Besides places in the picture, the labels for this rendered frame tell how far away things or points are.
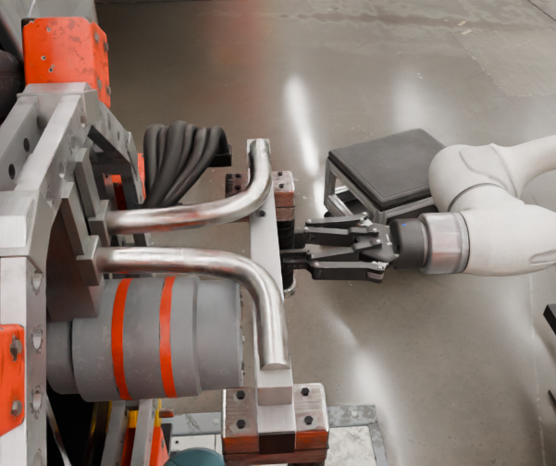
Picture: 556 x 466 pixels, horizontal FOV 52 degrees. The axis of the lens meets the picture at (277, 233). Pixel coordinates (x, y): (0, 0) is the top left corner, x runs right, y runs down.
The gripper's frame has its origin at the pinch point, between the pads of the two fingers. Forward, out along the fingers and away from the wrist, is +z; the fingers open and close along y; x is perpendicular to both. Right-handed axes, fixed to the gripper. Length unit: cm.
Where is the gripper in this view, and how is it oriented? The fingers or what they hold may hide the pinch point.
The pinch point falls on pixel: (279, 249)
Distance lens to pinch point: 82.1
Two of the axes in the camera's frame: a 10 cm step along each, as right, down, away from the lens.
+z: -10.0, 0.4, -0.5
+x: 0.0, -7.7, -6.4
